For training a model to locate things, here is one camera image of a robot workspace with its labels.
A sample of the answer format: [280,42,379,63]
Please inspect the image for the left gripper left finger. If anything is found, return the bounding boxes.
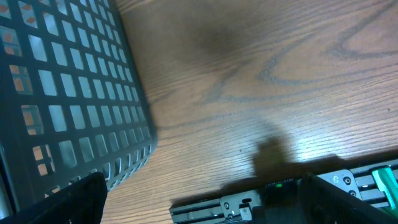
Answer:
[1,172,108,224]

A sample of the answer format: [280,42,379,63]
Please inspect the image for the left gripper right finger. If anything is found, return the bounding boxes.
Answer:
[298,174,397,224]

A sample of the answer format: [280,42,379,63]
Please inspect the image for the grey plastic mesh basket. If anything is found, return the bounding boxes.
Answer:
[1,0,157,217]

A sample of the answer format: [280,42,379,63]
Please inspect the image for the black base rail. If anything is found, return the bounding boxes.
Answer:
[169,160,397,223]

